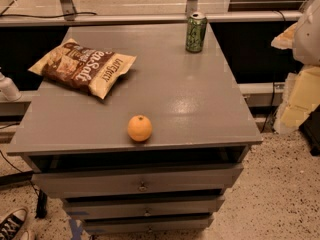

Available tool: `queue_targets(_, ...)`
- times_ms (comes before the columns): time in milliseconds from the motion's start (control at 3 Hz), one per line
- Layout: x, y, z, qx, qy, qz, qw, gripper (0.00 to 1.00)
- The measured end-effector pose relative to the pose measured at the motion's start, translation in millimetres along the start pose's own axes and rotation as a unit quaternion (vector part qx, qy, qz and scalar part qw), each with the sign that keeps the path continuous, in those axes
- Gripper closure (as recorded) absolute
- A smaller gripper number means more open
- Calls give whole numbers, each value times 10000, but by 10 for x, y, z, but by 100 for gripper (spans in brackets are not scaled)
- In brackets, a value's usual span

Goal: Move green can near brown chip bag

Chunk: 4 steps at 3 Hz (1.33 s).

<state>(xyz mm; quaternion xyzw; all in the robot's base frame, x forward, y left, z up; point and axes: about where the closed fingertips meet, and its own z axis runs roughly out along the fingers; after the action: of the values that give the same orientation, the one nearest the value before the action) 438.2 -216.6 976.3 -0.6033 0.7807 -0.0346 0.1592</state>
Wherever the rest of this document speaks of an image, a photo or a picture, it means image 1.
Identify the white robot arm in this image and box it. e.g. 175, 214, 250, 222
271, 0, 320, 66

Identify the metal frame rail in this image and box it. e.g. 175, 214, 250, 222
0, 10, 302, 27

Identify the top grey drawer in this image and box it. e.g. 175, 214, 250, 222
32, 164, 243, 199

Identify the middle grey drawer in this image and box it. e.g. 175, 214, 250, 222
64, 194, 225, 220

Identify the grey drawer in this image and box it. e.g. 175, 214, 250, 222
83, 214, 213, 235
64, 194, 225, 220
32, 164, 243, 199

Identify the bottom grey drawer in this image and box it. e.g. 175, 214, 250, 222
83, 214, 213, 235

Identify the grey drawer cabinet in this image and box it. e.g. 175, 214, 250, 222
8, 24, 261, 235

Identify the orange fruit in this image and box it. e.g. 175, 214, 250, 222
127, 115, 152, 142

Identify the brown chip bag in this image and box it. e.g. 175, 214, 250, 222
29, 39, 136, 99

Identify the black floor cable plug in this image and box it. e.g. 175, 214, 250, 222
35, 190, 47, 219

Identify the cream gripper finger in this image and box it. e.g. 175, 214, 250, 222
271, 23, 297, 50

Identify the green soda can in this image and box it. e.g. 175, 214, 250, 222
185, 12, 207, 53

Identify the black cable on ledge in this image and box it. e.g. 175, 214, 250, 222
0, 11, 98, 20

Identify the white pipe at left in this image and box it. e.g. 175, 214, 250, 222
0, 72, 21, 101

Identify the black white sneaker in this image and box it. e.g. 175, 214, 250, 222
0, 207, 28, 240

